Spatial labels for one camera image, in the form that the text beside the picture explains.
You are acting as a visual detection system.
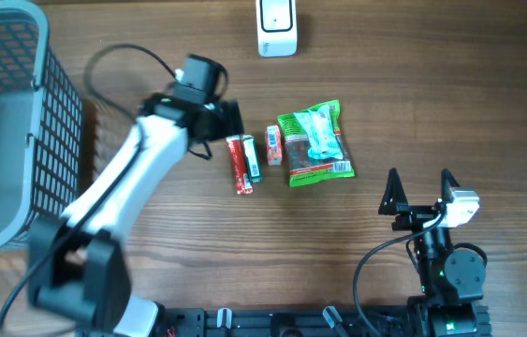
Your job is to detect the black left camera cable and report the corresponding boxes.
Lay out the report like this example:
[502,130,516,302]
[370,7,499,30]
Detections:
[0,43,180,333]

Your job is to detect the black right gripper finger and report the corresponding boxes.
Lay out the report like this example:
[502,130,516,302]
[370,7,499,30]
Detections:
[378,168,408,215]
[441,168,460,202]

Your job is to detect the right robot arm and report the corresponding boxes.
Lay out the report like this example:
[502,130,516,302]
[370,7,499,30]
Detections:
[378,168,488,336]

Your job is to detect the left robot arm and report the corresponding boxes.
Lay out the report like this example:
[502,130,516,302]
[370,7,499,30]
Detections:
[21,54,243,336]

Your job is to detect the red stick pack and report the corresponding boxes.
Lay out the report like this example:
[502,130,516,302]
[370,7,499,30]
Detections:
[226,135,253,195]

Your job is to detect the green snack bag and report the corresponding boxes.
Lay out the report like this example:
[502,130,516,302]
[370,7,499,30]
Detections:
[278,99,355,187]

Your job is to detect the black camera cable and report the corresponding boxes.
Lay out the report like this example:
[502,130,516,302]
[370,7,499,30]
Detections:
[352,211,446,337]
[0,43,180,333]

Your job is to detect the green stick pack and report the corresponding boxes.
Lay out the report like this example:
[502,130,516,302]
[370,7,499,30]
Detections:
[242,135,262,183]

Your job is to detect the small red candy pack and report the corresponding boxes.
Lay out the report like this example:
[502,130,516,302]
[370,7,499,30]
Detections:
[265,125,283,166]

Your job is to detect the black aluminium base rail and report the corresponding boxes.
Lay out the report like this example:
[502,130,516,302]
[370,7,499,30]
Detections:
[74,304,493,337]

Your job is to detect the grey plastic shopping basket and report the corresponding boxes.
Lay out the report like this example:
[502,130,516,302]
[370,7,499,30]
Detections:
[0,1,83,250]

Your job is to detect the white barcode scanner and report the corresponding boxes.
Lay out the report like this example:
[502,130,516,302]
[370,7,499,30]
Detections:
[256,0,298,58]

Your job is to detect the black right camera cable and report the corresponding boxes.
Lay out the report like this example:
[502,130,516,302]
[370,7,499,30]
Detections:
[352,211,446,337]

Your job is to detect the teal white tissue pack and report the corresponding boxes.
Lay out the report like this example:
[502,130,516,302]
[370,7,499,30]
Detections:
[294,104,344,160]

